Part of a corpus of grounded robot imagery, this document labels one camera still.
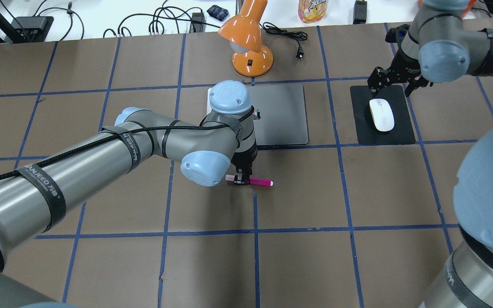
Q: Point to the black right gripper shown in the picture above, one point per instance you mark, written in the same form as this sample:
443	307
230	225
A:
402	66

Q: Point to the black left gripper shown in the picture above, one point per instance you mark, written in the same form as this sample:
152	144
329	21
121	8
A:
244	160

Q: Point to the pink highlighter pen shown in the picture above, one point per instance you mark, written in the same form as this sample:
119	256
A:
252	181

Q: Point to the white computer mouse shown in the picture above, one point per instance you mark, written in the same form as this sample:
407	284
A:
382	115

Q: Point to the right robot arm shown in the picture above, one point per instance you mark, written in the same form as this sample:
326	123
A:
436	48

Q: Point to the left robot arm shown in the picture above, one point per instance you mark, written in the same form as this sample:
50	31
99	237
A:
36	197

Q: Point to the black mousepad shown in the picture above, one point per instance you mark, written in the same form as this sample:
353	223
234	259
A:
366	132

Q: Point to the silver closed laptop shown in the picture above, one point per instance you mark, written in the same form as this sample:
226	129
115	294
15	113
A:
283	119

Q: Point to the black power adapter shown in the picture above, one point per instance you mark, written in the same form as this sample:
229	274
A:
360	12

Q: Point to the orange juice bottle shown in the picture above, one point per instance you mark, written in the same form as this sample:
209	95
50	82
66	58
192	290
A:
311	11

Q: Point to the orange desk lamp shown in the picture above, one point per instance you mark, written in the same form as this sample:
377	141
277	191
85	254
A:
251	58

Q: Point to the dark blue checkered pouch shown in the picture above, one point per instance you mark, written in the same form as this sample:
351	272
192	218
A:
218	12

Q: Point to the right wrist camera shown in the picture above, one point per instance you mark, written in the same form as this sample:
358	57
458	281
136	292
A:
397	34

